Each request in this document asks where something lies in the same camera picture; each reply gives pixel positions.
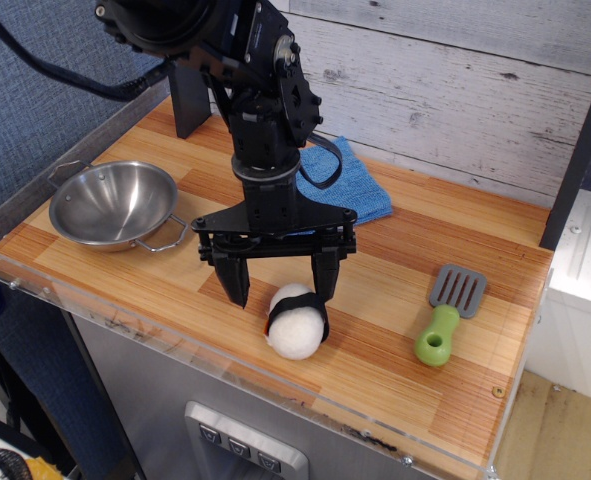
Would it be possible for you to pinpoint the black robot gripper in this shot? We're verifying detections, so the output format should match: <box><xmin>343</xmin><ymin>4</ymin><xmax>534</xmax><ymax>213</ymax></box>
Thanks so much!
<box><xmin>189</xmin><ymin>177</ymin><xmax>359</xmax><ymax>310</ymax></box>

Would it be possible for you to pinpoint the white plush egg black band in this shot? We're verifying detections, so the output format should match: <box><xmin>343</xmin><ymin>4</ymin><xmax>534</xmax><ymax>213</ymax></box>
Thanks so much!
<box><xmin>265</xmin><ymin>283</ymin><xmax>330</xmax><ymax>361</ymax></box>

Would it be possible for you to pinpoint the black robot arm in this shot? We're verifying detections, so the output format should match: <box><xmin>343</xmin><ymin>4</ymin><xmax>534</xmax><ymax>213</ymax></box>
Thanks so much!
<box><xmin>95</xmin><ymin>1</ymin><xmax>357</xmax><ymax>306</ymax></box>

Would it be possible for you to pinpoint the blue folded cloth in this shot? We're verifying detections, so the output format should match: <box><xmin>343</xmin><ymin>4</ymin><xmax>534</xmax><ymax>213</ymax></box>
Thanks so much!
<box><xmin>296</xmin><ymin>137</ymin><xmax>393</xmax><ymax>225</ymax></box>

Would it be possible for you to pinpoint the clear acrylic front guard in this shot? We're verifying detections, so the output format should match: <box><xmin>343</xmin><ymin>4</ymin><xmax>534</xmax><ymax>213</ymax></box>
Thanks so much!
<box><xmin>0</xmin><ymin>243</ymin><xmax>499</xmax><ymax>480</ymax></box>

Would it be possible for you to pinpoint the silver dispenser button panel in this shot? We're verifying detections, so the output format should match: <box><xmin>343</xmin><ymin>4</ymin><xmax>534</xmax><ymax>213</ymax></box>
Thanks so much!
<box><xmin>184</xmin><ymin>401</ymin><xmax>309</xmax><ymax>479</ymax></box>

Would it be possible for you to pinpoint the white ridged side cabinet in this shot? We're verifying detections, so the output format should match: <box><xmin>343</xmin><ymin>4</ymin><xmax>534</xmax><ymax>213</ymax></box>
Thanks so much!
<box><xmin>525</xmin><ymin>190</ymin><xmax>591</xmax><ymax>398</ymax></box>

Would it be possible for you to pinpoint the grey spatula green handle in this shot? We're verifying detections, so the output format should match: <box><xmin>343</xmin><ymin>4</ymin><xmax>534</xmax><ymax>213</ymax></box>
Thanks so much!
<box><xmin>414</xmin><ymin>264</ymin><xmax>487</xmax><ymax>367</ymax></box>

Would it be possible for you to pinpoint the stainless steel bowl with handles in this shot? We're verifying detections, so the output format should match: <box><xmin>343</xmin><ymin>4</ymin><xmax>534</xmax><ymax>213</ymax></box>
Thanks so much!
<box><xmin>48</xmin><ymin>160</ymin><xmax>188</xmax><ymax>253</ymax></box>

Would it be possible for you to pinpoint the dark grey left post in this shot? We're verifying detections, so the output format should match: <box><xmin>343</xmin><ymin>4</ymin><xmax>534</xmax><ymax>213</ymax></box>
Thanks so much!
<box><xmin>169</xmin><ymin>66</ymin><xmax>211</xmax><ymax>139</ymax></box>

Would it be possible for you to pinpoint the dark grey post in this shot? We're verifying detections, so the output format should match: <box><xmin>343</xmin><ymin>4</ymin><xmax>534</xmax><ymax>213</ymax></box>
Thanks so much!
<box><xmin>539</xmin><ymin>104</ymin><xmax>591</xmax><ymax>251</ymax></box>
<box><xmin>169</xmin><ymin>66</ymin><xmax>211</xmax><ymax>139</ymax></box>

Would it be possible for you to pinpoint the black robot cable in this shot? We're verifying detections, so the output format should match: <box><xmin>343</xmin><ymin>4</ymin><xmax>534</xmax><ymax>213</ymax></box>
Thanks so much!
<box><xmin>0</xmin><ymin>9</ymin><xmax>345</xmax><ymax>190</ymax></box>

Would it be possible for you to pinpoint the dark grey right post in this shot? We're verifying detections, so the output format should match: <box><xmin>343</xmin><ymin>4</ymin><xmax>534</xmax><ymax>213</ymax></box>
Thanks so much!
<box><xmin>539</xmin><ymin>104</ymin><xmax>591</xmax><ymax>251</ymax></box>

